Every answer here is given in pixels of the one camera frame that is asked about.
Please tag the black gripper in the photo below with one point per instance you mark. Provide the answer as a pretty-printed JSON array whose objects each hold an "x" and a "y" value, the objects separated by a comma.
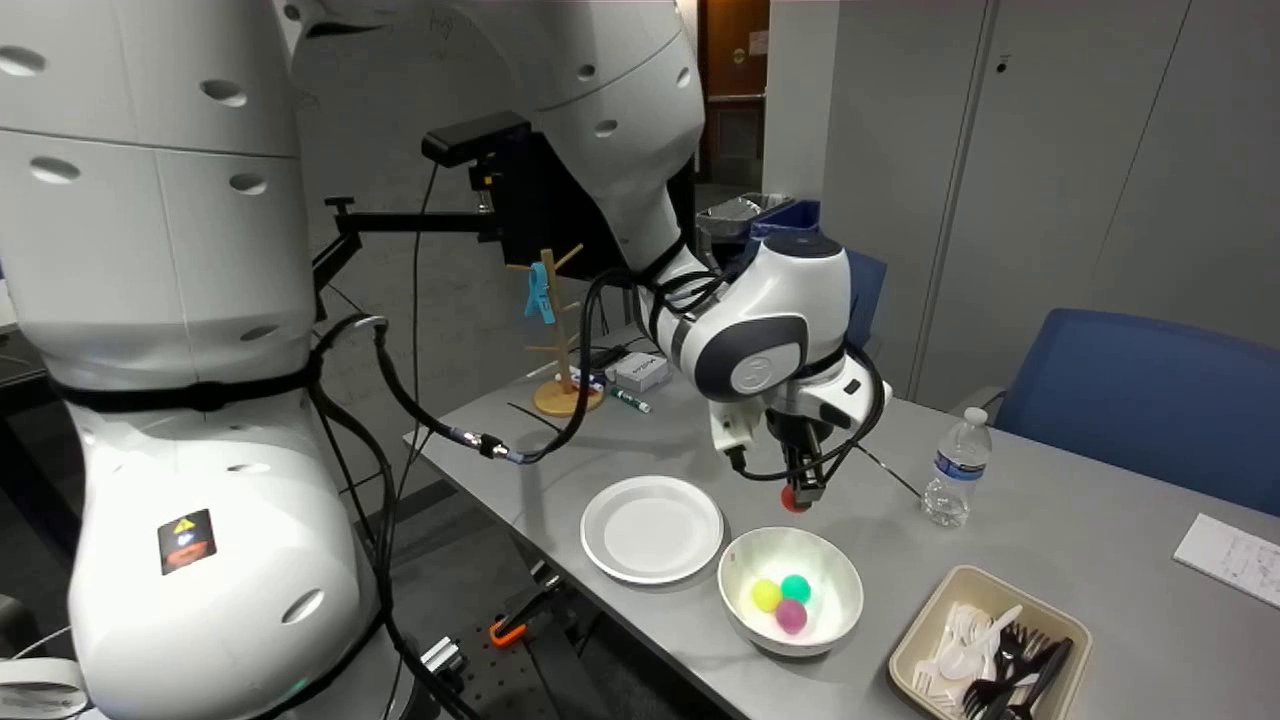
[{"x": 803, "y": 444}]

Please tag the red ball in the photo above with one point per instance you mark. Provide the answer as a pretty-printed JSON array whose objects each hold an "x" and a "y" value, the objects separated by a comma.
[{"x": 795, "y": 502}]

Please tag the green ball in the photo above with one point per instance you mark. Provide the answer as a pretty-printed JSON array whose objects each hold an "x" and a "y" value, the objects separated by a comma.
[{"x": 797, "y": 588}]

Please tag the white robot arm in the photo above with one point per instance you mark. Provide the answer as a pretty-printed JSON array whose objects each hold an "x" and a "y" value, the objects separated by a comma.
[{"x": 157, "y": 261}]

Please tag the white bowl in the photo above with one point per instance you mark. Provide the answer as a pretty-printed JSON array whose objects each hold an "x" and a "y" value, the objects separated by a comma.
[{"x": 772, "y": 554}]

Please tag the yellow ball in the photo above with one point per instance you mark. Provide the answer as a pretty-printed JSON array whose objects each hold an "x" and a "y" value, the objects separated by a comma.
[{"x": 764, "y": 593}]

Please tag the purple ball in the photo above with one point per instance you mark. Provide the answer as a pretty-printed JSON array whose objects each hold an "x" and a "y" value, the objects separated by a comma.
[{"x": 790, "y": 619}]

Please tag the white foam plate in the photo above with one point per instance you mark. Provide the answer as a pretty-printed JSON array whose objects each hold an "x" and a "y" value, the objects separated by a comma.
[{"x": 648, "y": 530}]

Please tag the clear water bottle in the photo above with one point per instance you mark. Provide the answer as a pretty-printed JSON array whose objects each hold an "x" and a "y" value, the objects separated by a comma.
[{"x": 956, "y": 465}]

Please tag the small white box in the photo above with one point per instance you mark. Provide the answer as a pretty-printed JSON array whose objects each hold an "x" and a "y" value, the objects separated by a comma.
[{"x": 638, "y": 372}]

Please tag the blue chair middle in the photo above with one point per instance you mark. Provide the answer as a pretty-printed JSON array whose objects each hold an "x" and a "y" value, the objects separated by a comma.
[{"x": 866, "y": 298}]

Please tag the blue chair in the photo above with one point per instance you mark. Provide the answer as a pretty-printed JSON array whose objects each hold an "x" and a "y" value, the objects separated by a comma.
[
  {"x": 866, "y": 298},
  {"x": 1184, "y": 405}
]

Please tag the white plastic cutlery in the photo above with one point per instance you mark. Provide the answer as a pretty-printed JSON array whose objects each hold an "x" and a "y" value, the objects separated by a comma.
[{"x": 960, "y": 653}]

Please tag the beige cutlery tray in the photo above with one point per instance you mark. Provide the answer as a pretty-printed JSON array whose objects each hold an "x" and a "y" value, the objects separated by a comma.
[{"x": 978, "y": 587}]

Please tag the wooden peg stand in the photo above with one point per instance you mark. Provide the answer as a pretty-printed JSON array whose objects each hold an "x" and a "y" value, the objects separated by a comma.
[{"x": 562, "y": 390}]

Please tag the black plastic fork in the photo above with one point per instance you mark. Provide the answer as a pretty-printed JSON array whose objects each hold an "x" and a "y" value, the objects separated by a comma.
[{"x": 1026, "y": 671}]

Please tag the orange black clamp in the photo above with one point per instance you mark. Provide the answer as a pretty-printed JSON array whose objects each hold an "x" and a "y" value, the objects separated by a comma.
[{"x": 508, "y": 624}]

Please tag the blue chair right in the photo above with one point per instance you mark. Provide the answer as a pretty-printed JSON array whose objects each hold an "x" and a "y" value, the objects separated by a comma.
[{"x": 1184, "y": 405}]

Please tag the white paper sheet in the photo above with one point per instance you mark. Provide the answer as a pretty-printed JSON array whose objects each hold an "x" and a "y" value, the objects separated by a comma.
[{"x": 1231, "y": 554}]

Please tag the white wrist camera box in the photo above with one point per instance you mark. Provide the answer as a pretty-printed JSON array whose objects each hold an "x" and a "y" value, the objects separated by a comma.
[{"x": 735, "y": 423}]

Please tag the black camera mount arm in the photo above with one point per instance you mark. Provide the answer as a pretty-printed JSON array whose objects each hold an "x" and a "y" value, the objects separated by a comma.
[{"x": 526, "y": 192}]

